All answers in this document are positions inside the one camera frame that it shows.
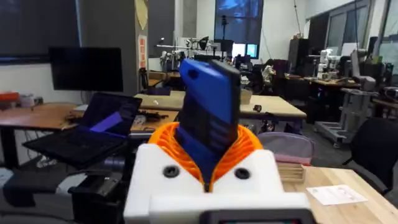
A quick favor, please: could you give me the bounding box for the white round container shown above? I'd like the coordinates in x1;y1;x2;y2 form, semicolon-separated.
19;93;35;108

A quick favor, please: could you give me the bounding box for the black computer monitor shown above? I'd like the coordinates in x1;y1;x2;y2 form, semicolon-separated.
49;46;124;93

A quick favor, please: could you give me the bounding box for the black office chair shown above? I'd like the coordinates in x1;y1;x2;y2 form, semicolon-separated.
343;117;398;196

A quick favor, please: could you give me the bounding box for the blue electric screwdriver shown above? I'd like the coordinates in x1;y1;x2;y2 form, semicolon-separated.
174;58;242;185

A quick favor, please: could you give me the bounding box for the white paper sheet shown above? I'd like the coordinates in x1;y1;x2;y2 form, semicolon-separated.
306;184;369;207

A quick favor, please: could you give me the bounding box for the black laptop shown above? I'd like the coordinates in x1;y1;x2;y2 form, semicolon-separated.
22;92;144;169

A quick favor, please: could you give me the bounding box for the pale wooden table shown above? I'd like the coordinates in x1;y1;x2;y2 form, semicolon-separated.
134;90;308;133

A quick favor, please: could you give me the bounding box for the brown wooden desk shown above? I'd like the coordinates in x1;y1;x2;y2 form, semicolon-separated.
0;102;180;170

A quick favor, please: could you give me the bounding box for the right gripper white and orange right finger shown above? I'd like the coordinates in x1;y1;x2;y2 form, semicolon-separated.
210;124;286;194

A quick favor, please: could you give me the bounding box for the grey robot stand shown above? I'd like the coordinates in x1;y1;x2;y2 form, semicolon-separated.
313;49;379;147

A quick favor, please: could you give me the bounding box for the stack of wooden pieces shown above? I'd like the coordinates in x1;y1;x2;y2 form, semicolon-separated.
276;162;307;184

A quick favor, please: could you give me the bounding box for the orange box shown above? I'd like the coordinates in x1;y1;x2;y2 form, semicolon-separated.
0;91;21;102

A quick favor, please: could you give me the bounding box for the right gripper white and orange left finger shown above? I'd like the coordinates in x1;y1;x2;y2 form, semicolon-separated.
123;121;208;222

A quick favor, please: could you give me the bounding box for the pink and grey bag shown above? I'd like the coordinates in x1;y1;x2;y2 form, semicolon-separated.
257;131;316;166

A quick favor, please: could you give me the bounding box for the black box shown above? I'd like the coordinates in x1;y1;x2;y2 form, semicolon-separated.
68;172;132;224

